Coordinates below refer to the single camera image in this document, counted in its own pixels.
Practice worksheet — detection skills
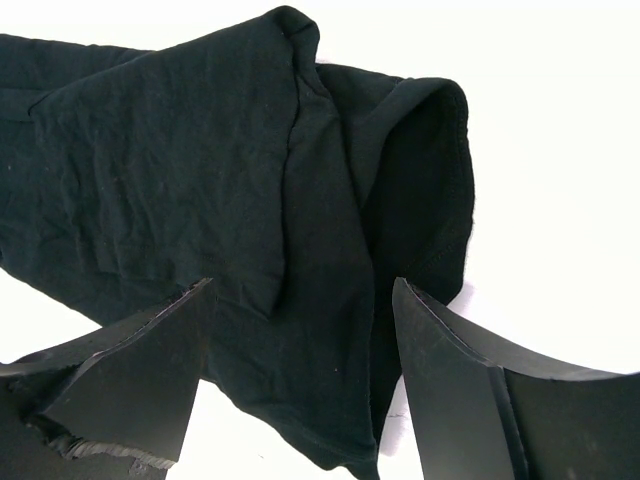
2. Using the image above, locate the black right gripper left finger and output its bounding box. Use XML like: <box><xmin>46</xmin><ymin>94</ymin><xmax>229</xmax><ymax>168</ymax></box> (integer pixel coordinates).
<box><xmin>1</xmin><ymin>279</ymin><xmax>211</xmax><ymax>480</ymax></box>

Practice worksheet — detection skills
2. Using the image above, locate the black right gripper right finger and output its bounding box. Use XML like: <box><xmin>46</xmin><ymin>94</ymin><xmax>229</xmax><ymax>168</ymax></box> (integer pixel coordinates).
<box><xmin>392</xmin><ymin>278</ymin><xmax>639</xmax><ymax>479</ymax></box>

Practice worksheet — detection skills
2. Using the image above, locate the black t-shirt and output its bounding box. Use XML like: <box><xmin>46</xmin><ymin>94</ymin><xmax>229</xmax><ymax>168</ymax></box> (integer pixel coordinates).
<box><xmin>1</xmin><ymin>6</ymin><xmax>474</xmax><ymax>479</ymax></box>

